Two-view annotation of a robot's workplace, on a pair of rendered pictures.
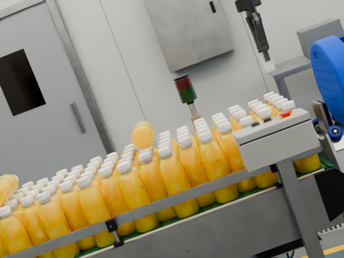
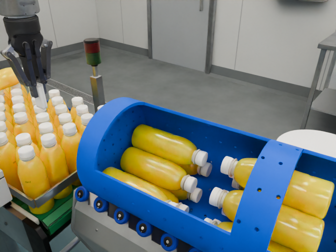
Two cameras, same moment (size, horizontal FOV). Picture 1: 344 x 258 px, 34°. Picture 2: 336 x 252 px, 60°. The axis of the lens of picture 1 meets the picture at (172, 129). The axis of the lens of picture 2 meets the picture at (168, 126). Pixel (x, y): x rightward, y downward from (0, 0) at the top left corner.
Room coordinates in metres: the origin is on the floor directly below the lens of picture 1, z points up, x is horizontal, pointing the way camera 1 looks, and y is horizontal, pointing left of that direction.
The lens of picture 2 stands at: (1.23, -0.99, 1.56)
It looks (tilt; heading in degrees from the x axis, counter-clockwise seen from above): 30 degrees down; 30
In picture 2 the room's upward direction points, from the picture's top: straight up
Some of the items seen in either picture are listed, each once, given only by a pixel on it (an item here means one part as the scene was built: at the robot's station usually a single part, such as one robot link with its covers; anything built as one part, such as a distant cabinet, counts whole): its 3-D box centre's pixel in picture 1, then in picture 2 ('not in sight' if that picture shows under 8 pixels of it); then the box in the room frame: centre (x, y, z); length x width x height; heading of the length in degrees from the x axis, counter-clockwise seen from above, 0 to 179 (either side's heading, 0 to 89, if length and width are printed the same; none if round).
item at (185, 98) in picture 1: (187, 94); (93, 57); (2.13, -0.10, 1.18); 0.06 x 0.06 x 0.05
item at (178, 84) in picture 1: (183, 83); (92, 46); (2.13, -0.10, 1.23); 0.06 x 0.06 x 0.04
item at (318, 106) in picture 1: (324, 119); not in sight; (1.75, -0.47, 0.99); 0.10 x 0.02 x 0.12; 177
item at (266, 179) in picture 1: (258, 153); (9, 166); (1.60, -0.21, 1.00); 0.07 x 0.07 x 0.19
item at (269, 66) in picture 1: (267, 61); (38, 96); (1.67, -0.34, 1.24); 0.03 x 0.01 x 0.07; 87
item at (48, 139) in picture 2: (282, 104); (48, 140); (1.67, -0.34, 1.10); 0.04 x 0.04 x 0.02
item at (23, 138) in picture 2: (265, 113); (23, 140); (1.63, -0.28, 1.10); 0.04 x 0.04 x 0.02
